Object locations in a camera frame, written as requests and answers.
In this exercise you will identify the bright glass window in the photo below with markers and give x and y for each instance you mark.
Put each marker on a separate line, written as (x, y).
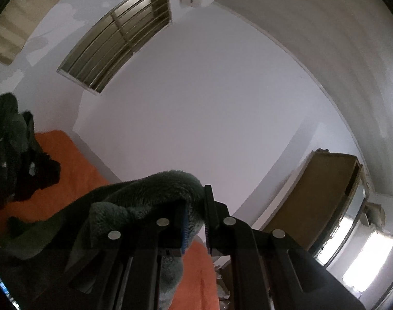
(361, 255)

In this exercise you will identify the white air conditioner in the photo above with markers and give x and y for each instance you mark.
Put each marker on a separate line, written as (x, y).
(374, 214)

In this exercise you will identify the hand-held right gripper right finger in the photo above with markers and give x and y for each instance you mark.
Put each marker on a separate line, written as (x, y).
(208, 232)

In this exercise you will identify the barred window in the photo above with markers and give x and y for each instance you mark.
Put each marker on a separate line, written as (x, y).
(119, 38)

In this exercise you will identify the green fleece pajama top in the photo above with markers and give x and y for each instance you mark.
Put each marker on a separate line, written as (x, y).
(157, 190)

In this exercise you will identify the orange blanket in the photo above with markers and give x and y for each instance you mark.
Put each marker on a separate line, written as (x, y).
(80, 174)

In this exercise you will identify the brown wooden door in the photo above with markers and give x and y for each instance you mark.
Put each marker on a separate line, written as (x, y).
(312, 200)

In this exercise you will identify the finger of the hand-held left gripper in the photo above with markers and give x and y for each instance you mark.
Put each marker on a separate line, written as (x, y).
(44, 174)

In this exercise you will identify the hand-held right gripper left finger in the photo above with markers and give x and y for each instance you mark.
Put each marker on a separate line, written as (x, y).
(184, 232)

